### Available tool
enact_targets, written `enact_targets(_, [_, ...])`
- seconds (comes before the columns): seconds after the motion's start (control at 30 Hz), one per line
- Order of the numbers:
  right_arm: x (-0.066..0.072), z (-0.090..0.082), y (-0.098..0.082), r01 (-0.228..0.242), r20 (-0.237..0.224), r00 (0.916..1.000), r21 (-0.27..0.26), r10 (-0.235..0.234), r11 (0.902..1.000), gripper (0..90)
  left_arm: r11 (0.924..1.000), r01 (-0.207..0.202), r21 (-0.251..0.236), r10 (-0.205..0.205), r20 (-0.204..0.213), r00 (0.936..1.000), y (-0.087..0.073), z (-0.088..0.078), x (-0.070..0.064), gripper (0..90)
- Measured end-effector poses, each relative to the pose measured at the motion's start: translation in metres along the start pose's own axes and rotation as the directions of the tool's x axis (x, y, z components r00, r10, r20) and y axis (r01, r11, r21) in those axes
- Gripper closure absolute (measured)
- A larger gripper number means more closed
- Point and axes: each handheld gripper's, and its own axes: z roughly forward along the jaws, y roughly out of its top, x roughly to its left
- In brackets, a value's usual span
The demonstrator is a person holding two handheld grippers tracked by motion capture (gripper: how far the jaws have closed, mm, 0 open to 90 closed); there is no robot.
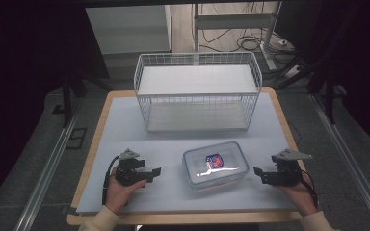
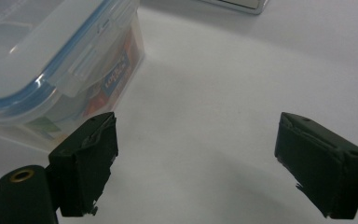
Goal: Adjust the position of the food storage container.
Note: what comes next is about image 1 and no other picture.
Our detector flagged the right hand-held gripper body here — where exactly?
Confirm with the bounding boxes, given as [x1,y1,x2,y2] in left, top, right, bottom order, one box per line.
[261,148,314,188]

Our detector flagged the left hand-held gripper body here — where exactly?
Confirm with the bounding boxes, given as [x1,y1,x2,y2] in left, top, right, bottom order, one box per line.
[114,147,154,188]

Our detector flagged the person's right hand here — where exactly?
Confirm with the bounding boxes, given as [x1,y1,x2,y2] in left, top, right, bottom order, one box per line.
[274,172,319,217]

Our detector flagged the person's left hand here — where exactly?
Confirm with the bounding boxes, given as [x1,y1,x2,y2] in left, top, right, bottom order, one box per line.
[103,166,148,216]

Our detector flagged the pale grey table mat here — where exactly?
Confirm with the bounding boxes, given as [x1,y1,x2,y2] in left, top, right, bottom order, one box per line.
[75,91,301,216]

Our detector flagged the wooden table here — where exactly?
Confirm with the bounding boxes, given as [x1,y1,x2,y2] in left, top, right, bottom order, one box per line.
[66,86,306,226]

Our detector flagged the clear plastic food container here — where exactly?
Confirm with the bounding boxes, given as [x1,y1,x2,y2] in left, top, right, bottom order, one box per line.
[181,141,251,192]

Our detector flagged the black stand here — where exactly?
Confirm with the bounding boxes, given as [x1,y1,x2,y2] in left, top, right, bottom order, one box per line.
[274,54,348,125]
[53,71,114,129]

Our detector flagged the white power strip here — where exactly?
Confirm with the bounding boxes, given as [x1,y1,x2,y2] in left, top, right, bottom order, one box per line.
[282,64,304,80]

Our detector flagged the white cabinet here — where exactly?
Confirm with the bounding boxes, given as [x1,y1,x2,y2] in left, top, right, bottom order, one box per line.
[84,4,173,56]

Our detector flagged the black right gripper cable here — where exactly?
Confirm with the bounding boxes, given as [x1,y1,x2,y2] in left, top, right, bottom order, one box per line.
[299,168,320,210]

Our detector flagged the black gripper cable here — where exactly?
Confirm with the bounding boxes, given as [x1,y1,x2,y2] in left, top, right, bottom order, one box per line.
[299,168,320,210]
[101,155,120,206]

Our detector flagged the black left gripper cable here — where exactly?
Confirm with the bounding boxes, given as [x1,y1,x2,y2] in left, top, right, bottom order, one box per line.
[101,155,120,206]

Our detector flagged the metal floor rail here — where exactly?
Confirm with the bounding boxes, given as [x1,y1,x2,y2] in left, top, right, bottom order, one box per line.
[13,102,82,231]
[309,92,370,231]

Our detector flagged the white wire shelf rack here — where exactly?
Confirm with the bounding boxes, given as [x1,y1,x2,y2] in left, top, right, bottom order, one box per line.
[133,51,264,134]

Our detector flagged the black floor cables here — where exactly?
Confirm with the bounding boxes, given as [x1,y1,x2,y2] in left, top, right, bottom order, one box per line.
[192,3,298,65]

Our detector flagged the white metal desk frame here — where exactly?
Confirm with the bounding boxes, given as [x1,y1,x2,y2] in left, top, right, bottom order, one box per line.
[192,2,284,72]

